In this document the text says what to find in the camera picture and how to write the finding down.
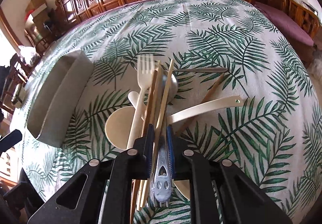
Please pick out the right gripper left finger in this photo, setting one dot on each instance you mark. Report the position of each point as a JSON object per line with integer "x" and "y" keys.
{"x": 100, "y": 191}

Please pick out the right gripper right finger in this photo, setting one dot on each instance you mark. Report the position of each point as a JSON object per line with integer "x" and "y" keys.
{"x": 219, "y": 191}

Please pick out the white ceramic soup spoon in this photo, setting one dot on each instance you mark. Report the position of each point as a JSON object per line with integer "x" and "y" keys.
{"x": 184, "y": 187}

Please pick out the light wooden chopstick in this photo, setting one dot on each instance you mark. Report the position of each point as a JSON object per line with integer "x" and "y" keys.
{"x": 161, "y": 122}

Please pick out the small cream spoon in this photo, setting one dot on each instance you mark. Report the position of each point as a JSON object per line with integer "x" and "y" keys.
{"x": 133, "y": 97}

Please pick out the metal spoon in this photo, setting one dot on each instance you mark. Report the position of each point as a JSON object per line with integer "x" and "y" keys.
{"x": 174, "y": 85}

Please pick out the cream plastic fork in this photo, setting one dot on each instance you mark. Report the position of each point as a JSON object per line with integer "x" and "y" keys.
{"x": 145, "y": 69}

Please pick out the wooden dining chair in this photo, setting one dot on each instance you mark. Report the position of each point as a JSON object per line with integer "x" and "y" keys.
{"x": 17, "y": 72}

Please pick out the palm leaf tablecloth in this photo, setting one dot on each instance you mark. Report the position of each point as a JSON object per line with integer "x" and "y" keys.
{"x": 275, "y": 137}

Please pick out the grey utensil tray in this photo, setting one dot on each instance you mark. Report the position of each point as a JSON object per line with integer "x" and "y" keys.
{"x": 52, "y": 110}

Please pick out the cardboard boxes stack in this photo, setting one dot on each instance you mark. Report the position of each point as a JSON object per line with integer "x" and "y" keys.
{"x": 38, "y": 22}

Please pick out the purple armchair cushion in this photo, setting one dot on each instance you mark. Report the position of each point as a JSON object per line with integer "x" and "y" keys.
{"x": 284, "y": 23}

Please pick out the purple sofa cushion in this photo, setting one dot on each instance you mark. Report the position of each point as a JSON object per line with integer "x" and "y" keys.
{"x": 136, "y": 3}

